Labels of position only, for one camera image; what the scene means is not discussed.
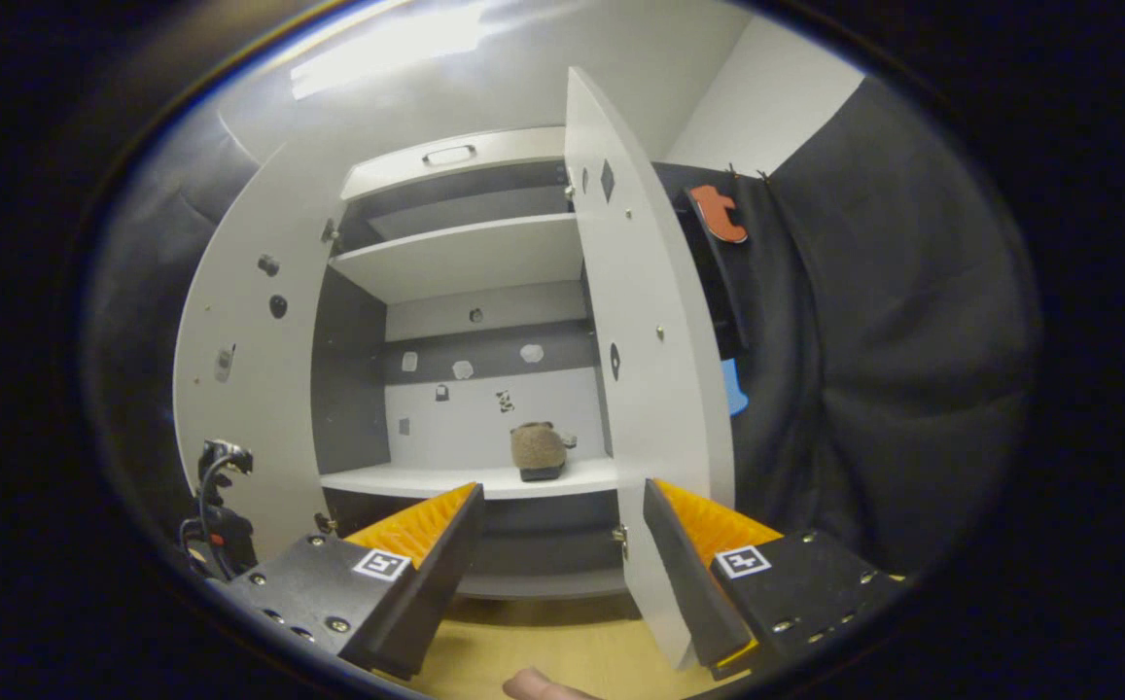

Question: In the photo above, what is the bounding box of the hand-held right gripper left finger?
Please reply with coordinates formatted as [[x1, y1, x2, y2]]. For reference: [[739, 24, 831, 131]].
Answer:
[[212, 481, 487, 682]]

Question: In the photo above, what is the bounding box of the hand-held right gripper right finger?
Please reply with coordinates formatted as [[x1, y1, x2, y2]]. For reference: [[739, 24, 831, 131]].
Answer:
[[642, 478, 910, 682]]

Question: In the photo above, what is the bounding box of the white cabinet door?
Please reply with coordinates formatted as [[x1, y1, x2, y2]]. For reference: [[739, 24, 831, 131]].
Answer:
[[171, 136, 370, 567], [562, 66, 738, 672]]

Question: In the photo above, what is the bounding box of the brown fuzzy slipper shoe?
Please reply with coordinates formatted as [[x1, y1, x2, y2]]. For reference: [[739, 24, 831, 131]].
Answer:
[[509, 421, 580, 483]]

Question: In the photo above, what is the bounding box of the white shoe cabinet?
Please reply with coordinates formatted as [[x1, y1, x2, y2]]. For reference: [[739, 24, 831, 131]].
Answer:
[[311, 126, 633, 601]]

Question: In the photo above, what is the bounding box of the white cabinet drawer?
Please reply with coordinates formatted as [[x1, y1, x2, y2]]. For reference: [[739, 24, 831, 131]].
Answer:
[[340, 126, 569, 202]]

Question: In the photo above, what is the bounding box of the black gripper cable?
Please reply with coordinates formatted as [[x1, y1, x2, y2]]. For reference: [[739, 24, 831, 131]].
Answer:
[[193, 442, 254, 577]]

